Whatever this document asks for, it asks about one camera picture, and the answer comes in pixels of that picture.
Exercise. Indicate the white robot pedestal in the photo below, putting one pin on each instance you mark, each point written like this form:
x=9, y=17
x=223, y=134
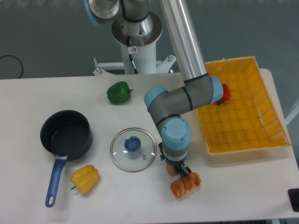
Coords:
x=138, y=43

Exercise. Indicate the yellow plastic basket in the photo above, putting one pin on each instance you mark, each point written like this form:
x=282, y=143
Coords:
x=249, y=120

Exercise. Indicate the black pot blue handle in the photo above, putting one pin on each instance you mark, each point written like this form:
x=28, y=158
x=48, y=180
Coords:
x=67, y=135

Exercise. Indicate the black device at edge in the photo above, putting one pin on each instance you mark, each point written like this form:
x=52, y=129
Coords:
x=294, y=199

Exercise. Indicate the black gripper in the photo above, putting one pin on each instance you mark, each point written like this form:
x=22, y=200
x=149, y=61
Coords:
x=178, y=162

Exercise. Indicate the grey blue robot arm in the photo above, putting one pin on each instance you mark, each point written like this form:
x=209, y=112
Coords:
x=199, y=89

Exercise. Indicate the yellow bell pepper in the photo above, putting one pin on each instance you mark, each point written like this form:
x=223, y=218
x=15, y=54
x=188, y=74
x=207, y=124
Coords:
x=85, y=178

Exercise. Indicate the green bell pepper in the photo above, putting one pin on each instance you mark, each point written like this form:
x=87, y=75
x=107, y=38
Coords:
x=119, y=93

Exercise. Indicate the glass lid blue knob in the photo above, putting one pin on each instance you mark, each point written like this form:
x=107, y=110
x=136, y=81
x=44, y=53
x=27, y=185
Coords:
x=133, y=150

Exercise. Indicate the brown egg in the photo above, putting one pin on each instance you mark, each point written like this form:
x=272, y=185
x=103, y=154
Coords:
x=171, y=170

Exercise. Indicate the red bell pepper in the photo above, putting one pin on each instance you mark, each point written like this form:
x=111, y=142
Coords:
x=226, y=95

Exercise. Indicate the orange bread loaf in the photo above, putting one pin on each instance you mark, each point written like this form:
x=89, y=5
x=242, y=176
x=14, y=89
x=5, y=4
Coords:
x=185, y=185

